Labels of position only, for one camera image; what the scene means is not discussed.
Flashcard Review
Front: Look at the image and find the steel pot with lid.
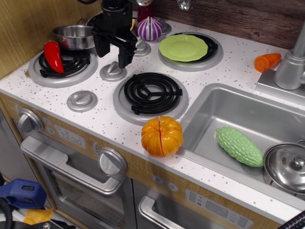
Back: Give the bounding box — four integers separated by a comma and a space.
263, 140, 305, 200

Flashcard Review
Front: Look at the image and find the black front left burner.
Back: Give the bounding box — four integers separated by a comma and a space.
28, 49, 98, 88

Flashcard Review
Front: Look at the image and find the green toy bitter gourd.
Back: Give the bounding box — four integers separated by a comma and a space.
216, 126, 264, 167

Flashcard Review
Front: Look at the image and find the silver toy faucet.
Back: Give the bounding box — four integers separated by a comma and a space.
254, 20, 305, 101

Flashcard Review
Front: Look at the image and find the orange toy pumpkin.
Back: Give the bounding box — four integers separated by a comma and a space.
141, 116, 184, 157

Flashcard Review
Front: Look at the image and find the blue clamp tool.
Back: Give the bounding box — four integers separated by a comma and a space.
0, 178, 47, 209

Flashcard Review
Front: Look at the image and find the silver front stove knob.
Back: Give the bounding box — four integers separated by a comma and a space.
67, 91, 98, 113

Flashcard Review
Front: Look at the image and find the black rear right burner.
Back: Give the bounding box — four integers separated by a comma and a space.
158, 32, 224, 72

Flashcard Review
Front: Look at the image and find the silver oven knob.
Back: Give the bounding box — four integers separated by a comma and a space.
97, 146, 128, 176
17, 108, 44, 133

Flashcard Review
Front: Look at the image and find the yellow toy pepper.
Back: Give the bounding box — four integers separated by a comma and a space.
130, 19, 136, 31

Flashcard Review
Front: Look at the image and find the silver right oven knob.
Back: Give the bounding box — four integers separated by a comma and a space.
97, 146, 128, 176

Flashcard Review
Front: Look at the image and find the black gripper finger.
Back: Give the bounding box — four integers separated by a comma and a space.
93, 32, 110, 57
118, 46, 135, 69

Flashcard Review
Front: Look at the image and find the small steel pot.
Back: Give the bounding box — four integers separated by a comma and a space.
52, 18, 95, 50

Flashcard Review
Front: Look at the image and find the silver dishwasher door handle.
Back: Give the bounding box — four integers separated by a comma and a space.
138, 196, 183, 229

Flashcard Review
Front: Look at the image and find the silver stove knob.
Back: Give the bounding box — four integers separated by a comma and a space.
134, 39, 151, 57
100, 62, 127, 82
159, 19, 172, 35
67, 91, 98, 113

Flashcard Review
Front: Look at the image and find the black front centre burner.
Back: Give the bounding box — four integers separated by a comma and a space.
113, 73, 188, 126

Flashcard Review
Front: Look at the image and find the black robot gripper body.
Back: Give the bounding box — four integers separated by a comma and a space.
91, 0, 137, 49

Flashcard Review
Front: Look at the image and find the orange toy carrot piece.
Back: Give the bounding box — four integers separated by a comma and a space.
254, 53, 282, 73

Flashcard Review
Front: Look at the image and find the silver oven door handle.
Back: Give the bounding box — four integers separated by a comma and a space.
20, 136, 122, 198

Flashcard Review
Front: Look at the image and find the black burner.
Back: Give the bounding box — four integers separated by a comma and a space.
113, 73, 188, 126
158, 32, 224, 72
28, 49, 98, 88

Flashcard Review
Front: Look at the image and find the red toy chili pepper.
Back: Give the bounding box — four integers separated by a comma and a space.
44, 41, 64, 73

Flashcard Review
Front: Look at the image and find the red pepper shaker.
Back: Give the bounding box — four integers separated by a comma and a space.
136, 0, 154, 22

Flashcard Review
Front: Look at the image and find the hanging silver spoon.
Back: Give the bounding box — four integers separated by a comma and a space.
177, 0, 196, 11

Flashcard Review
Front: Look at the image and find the light green plastic plate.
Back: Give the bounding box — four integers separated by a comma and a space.
159, 34, 208, 62

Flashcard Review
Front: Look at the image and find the purple white toy onion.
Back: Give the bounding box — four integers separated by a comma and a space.
137, 17, 163, 41

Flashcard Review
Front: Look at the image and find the grey toy sink basin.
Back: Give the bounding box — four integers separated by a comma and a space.
178, 83, 305, 206

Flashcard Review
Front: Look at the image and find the silver left oven knob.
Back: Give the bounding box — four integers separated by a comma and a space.
17, 108, 44, 133

